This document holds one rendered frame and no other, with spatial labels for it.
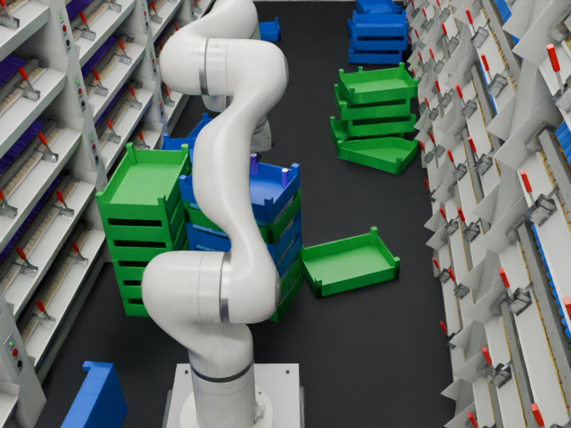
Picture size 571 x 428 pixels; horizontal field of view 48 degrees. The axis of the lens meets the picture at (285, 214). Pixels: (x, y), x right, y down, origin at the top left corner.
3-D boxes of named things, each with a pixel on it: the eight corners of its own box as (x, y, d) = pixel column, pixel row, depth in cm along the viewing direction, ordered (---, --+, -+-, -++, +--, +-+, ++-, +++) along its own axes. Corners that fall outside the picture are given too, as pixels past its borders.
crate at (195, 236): (302, 228, 205) (301, 207, 200) (274, 266, 190) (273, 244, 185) (220, 207, 215) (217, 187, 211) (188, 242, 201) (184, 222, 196)
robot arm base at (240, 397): (278, 383, 137) (277, 323, 126) (268, 464, 122) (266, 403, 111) (190, 377, 139) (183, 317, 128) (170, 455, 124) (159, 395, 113)
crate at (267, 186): (300, 186, 195) (300, 164, 190) (271, 223, 180) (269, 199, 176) (215, 166, 206) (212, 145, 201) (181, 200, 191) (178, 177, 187)
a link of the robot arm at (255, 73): (190, 320, 114) (281, 323, 113) (178, 323, 102) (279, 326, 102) (205, 53, 121) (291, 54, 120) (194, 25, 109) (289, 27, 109)
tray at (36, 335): (105, 241, 226) (111, 212, 218) (32, 378, 177) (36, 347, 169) (48, 222, 224) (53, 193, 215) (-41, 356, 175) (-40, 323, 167)
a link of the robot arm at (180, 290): (251, 384, 114) (245, 286, 100) (148, 380, 115) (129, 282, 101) (256, 334, 124) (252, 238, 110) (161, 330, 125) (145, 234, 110)
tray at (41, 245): (93, 195, 214) (99, 162, 206) (11, 328, 166) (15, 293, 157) (34, 175, 212) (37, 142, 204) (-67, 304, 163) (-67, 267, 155)
